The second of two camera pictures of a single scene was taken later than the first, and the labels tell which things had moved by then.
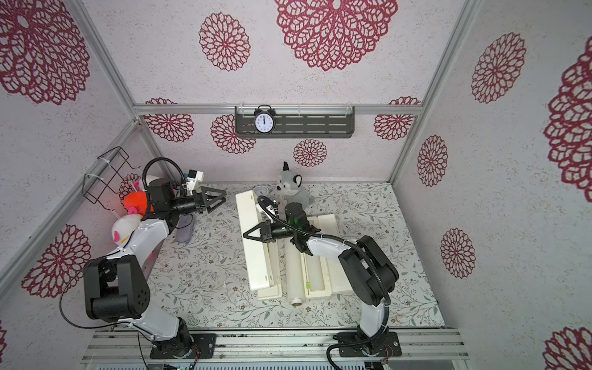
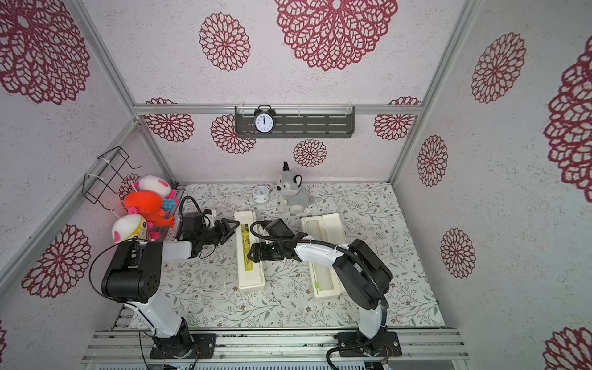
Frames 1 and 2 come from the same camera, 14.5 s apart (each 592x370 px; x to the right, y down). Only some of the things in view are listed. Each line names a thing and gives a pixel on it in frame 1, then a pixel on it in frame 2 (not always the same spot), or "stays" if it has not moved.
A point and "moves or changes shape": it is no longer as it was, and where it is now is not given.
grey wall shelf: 299,122 stays
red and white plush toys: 122,228 stays
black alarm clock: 264,121 stays
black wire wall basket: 109,176 stays
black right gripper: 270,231 -> 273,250
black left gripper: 203,200 -> 226,229
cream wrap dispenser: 256,251 moves or changes shape
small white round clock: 262,190 stays
